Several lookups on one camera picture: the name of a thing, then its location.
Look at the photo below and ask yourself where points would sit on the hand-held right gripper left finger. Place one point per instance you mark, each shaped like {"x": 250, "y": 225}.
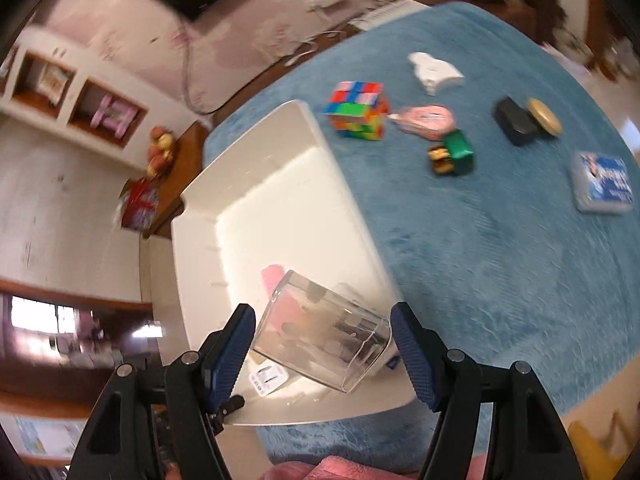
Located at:
{"x": 227, "y": 355}

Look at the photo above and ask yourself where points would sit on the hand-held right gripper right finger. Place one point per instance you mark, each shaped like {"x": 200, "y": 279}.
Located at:
{"x": 415, "y": 355}

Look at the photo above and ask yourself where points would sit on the white charger cube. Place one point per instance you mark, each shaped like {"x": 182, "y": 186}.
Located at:
{"x": 265, "y": 379}

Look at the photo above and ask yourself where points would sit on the pink nail clipper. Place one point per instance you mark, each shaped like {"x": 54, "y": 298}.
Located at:
{"x": 272, "y": 277}

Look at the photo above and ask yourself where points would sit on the clear plastic box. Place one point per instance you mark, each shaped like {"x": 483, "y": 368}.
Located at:
{"x": 320, "y": 330}

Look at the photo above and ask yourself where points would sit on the white plastic tray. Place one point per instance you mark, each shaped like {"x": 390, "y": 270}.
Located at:
{"x": 280, "y": 200}

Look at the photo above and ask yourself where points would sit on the pink correction tape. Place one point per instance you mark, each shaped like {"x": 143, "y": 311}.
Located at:
{"x": 425, "y": 119}

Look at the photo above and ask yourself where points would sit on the colourful puzzle cube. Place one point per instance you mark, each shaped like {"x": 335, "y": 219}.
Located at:
{"x": 357, "y": 110}

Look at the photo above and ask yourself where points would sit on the clear box with blue print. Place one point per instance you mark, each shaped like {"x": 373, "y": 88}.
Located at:
{"x": 602, "y": 182}

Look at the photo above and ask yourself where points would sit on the black box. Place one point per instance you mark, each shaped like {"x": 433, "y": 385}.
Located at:
{"x": 515, "y": 120}

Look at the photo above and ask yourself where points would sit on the round gold tin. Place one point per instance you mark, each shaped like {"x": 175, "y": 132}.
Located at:
{"x": 546, "y": 116}

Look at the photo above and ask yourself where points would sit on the white plastic gadget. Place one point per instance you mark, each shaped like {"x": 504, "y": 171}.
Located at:
{"x": 435, "y": 74}

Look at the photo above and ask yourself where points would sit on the blue blanket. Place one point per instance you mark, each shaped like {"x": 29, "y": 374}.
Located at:
{"x": 475, "y": 260}

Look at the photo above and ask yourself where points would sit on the person's pink clothing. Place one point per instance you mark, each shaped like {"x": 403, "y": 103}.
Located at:
{"x": 345, "y": 467}

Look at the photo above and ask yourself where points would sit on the red printed box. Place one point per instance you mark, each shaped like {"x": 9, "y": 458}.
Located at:
{"x": 141, "y": 204}

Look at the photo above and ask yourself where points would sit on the wooden cabinet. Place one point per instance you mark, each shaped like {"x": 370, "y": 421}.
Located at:
{"x": 185, "y": 160}

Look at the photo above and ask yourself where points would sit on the yellow chair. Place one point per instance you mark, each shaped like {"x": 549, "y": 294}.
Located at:
{"x": 600, "y": 445}

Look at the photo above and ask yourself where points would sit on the bowl of fruit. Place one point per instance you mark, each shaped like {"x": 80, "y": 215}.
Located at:
{"x": 162, "y": 152}

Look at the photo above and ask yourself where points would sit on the framed photo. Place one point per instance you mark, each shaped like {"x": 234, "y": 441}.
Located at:
{"x": 55, "y": 84}

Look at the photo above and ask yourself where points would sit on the white set-top box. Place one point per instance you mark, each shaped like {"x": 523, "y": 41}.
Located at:
{"x": 387, "y": 12}

